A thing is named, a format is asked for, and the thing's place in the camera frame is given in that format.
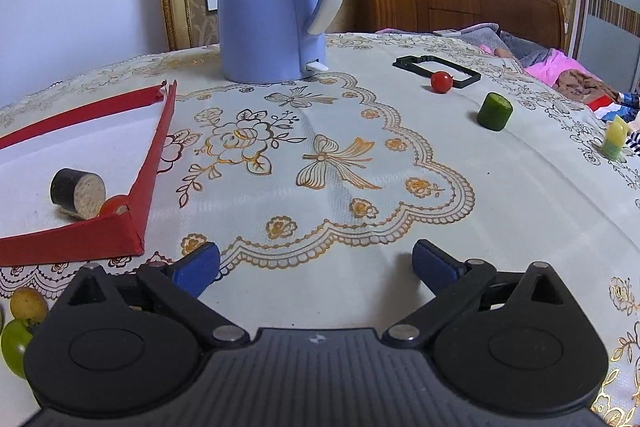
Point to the black clip with red ball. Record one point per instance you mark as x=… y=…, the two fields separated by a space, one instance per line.
x=405 y=63

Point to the small red cherry tomato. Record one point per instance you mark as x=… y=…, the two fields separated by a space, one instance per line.
x=441 y=82
x=112 y=206

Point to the pink blanket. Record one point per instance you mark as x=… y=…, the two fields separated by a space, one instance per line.
x=565 y=67

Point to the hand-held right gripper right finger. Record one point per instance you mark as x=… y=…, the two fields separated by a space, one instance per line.
x=435 y=267

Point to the grey quilt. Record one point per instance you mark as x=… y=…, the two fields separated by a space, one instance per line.
x=520 y=44

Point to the brown longan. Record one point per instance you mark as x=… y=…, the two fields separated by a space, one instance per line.
x=27 y=303

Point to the black eggplant piece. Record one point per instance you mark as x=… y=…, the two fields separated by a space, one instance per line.
x=70 y=189

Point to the large green tomato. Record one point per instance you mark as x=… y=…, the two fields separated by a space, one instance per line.
x=14 y=344

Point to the green cucumber piece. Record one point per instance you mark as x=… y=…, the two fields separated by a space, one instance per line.
x=492 y=114

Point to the striped cloth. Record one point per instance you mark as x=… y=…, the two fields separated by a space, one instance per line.
x=612 y=109

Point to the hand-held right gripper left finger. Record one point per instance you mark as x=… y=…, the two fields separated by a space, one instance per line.
x=200 y=264

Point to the red cardboard tray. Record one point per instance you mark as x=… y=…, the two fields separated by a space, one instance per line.
x=75 y=247

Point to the yellow-green vegetable piece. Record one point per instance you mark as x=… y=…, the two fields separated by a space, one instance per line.
x=614 y=139

